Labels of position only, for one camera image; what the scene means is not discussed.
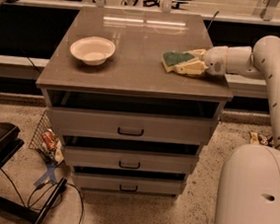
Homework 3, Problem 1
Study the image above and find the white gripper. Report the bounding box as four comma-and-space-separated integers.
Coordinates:
174, 45, 228, 76

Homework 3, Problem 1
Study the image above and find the green yellow sponge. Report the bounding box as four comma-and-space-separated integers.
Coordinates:
162, 51, 194, 73

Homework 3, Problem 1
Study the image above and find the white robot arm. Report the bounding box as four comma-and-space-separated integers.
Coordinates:
175, 36, 280, 224

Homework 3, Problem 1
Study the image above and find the white paper bowl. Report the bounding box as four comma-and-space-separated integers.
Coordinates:
70, 37, 115, 66

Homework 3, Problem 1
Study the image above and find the crumpled wrapper on floor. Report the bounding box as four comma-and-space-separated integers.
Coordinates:
249, 132, 274, 147

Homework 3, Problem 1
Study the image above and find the middle grey drawer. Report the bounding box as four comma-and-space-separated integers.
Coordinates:
62, 146, 198, 174

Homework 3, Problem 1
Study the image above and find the grey drawer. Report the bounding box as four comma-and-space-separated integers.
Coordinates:
71, 173, 185, 195
62, 146, 198, 174
46, 107, 217, 145

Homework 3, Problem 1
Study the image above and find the top grey drawer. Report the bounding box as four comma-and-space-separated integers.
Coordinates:
46, 107, 217, 145

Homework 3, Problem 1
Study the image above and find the bottom grey drawer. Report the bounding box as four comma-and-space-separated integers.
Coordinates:
71, 173, 185, 195

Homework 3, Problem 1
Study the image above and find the red snack packet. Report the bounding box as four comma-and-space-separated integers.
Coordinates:
42, 129, 57, 151

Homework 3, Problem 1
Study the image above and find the blue tape cross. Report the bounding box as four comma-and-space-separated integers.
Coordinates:
34, 164, 57, 187

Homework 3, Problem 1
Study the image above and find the black stand leg left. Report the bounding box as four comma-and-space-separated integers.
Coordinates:
33, 178, 67, 224

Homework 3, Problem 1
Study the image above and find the wire mesh basket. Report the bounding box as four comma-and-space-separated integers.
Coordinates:
29, 113, 63, 166

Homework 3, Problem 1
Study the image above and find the black cable on floor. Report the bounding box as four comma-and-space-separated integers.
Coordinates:
0, 168, 89, 224

